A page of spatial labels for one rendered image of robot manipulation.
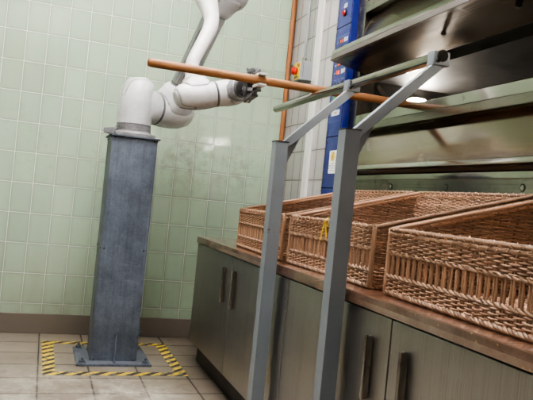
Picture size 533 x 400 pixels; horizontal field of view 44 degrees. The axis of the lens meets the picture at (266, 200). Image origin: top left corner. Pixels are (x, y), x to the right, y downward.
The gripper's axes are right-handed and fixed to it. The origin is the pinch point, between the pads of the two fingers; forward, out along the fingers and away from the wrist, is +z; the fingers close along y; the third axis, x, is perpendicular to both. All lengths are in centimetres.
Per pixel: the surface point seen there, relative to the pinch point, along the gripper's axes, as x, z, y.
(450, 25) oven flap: -47, 44, -19
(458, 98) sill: -55, 41, 3
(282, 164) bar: 2.2, 36.2, 31.3
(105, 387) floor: 39, -34, 119
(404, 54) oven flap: -54, 6, -17
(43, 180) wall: 67, -127, 42
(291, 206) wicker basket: -29, -30, 44
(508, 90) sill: -55, 65, 4
